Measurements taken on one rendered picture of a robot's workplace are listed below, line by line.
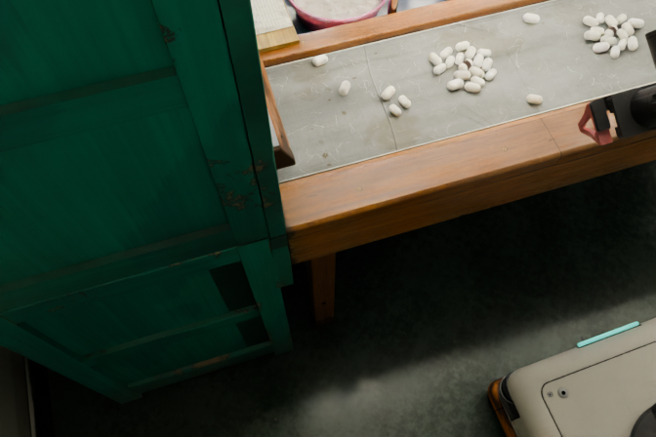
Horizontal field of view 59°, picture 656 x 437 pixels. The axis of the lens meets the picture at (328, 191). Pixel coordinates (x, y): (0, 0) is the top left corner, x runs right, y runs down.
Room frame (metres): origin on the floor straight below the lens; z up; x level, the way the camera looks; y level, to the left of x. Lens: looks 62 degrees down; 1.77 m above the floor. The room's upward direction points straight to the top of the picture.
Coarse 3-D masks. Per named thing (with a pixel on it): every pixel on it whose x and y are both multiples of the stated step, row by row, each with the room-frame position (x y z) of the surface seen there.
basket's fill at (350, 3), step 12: (300, 0) 1.10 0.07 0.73; (312, 0) 1.09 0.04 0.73; (324, 0) 1.09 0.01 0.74; (336, 0) 1.09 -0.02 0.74; (348, 0) 1.09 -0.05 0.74; (360, 0) 1.10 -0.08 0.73; (372, 0) 1.10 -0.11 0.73; (312, 12) 1.06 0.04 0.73; (324, 12) 1.06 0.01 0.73; (336, 12) 1.05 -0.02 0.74; (348, 12) 1.05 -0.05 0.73; (360, 12) 1.06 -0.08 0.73
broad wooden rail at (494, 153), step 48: (432, 144) 0.66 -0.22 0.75; (480, 144) 0.65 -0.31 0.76; (528, 144) 0.65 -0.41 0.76; (576, 144) 0.65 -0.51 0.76; (624, 144) 0.67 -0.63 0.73; (288, 192) 0.54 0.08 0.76; (336, 192) 0.54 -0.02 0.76; (384, 192) 0.54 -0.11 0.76; (432, 192) 0.54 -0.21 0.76; (480, 192) 0.58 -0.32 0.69; (528, 192) 0.62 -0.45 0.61; (288, 240) 0.46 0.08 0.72; (336, 240) 0.49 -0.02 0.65
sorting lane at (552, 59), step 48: (576, 0) 1.09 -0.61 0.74; (624, 0) 1.09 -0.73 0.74; (384, 48) 0.93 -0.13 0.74; (432, 48) 0.93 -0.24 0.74; (480, 48) 0.93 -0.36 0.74; (528, 48) 0.93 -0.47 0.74; (576, 48) 0.93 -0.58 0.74; (288, 96) 0.79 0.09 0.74; (336, 96) 0.79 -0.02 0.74; (432, 96) 0.79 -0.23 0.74; (480, 96) 0.79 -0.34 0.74; (576, 96) 0.79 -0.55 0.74; (336, 144) 0.67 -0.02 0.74; (384, 144) 0.67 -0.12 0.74
